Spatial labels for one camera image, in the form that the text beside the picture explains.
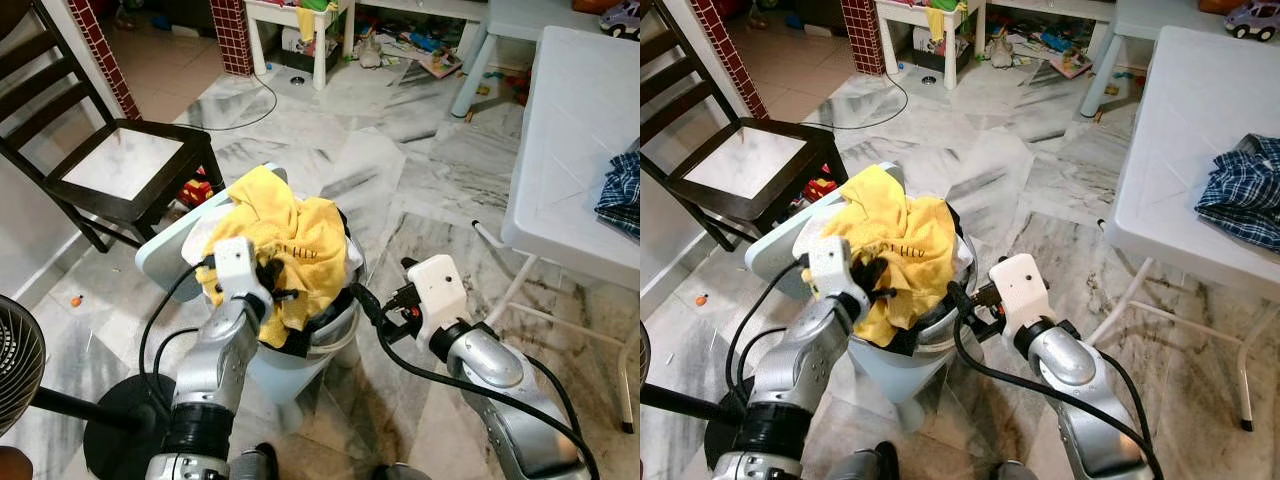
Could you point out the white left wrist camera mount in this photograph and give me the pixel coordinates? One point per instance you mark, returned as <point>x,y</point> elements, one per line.
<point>830,268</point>
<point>235,268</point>

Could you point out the white folding table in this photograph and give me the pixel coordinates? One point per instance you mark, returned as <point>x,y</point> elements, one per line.
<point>580,150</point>
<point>1170,150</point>

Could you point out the small white kids table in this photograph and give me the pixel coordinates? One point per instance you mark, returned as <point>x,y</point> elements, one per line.
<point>320,60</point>
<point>950,60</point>

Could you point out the purple toy car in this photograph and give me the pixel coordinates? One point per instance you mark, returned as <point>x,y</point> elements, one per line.
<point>622,18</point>
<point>1252,20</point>

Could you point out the black standing fan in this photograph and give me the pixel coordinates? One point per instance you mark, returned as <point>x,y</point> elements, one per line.
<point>730,445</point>
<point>130,430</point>

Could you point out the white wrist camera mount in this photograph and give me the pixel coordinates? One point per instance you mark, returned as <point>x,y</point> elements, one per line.
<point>1022,290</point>
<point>830,268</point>
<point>440,295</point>
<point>235,268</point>

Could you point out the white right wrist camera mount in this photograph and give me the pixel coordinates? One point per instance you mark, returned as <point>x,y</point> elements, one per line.
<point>1022,290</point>
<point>440,295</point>

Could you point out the yellow t-shirt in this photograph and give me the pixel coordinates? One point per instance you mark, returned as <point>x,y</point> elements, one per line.
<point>300,240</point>
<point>915,240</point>

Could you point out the white laundry bin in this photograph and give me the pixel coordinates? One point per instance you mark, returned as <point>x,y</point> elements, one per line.
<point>780,250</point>
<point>170,250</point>

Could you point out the white low table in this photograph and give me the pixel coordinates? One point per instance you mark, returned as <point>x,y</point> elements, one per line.
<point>1150,15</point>
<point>520,15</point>

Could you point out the dark wooden chair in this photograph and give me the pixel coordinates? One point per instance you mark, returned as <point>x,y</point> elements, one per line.
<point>720,203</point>
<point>100,203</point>

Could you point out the red toy car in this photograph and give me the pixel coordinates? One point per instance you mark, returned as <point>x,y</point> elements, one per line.
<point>195,192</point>
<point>822,190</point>

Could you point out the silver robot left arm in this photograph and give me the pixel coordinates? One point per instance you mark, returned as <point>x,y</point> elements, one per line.
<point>215,370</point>
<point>800,370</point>

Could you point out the blue plaid shirt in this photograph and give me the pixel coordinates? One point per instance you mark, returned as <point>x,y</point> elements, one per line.
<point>622,195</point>
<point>1245,195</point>

